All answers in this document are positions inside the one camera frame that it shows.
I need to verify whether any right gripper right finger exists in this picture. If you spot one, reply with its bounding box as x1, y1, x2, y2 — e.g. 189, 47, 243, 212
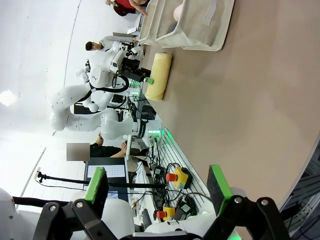
203, 164, 291, 240

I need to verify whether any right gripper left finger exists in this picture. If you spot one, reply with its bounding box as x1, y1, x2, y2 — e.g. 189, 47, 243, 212
32, 166, 118, 240

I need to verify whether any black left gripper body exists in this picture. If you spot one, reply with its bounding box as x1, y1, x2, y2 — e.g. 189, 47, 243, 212
121, 58, 146, 78

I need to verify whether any yellow towel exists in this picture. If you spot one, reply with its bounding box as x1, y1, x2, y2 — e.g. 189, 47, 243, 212
144, 51, 174, 101

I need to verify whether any pink towel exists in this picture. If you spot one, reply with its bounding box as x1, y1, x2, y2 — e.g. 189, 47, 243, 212
173, 4, 187, 23

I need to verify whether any hoodie person right hand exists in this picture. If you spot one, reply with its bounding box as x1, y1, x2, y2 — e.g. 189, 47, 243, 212
128, 0, 149, 17

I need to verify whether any monitor with grid pattern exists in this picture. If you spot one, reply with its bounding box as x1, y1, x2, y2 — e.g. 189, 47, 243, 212
83, 157, 128, 187

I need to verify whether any seated person light jacket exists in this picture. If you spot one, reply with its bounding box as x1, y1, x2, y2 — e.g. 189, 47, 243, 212
84, 34, 140, 53

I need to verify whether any black equipment box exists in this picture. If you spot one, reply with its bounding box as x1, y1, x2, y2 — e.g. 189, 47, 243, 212
138, 104, 157, 122

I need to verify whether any seated person black shirt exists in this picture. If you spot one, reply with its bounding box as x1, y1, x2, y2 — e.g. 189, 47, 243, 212
66, 133, 151, 162

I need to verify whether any yellow emergency stop button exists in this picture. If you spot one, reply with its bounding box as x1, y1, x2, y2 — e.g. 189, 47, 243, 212
156, 206, 177, 222
165, 166, 193, 190

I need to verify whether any black power adapter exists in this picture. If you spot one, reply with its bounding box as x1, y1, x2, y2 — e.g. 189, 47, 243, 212
179, 199, 193, 214

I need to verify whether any beige fabric basket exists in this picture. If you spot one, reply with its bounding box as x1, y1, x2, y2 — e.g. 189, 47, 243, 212
138, 0, 185, 48
154, 0, 236, 52

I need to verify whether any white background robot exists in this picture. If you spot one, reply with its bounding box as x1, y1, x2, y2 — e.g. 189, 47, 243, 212
76, 58, 91, 84

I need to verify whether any slatted aluminium panel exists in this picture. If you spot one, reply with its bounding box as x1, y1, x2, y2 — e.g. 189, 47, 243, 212
147, 127, 213, 216

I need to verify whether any control box with green lights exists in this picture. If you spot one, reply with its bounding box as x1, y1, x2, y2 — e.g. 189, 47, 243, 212
147, 128, 165, 144

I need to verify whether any red garment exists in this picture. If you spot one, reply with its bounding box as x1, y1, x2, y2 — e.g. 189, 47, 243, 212
112, 0, 137, 17

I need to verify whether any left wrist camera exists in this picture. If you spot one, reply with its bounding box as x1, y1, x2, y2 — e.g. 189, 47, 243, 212
122, 45, 142, 60

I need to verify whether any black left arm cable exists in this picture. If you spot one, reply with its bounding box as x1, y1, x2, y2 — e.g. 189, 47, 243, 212
88, 73, 130, 95

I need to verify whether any black camera pole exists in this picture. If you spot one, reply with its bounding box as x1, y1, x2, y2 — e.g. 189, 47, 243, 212
33, 166, 168, 189

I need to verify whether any black right arm cable sleeve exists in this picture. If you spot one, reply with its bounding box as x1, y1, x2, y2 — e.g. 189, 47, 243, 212
12, 196, 76, 209

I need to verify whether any aluminium profile frame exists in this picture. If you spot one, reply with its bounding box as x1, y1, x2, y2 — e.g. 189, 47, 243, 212
278, 134, 320, 240

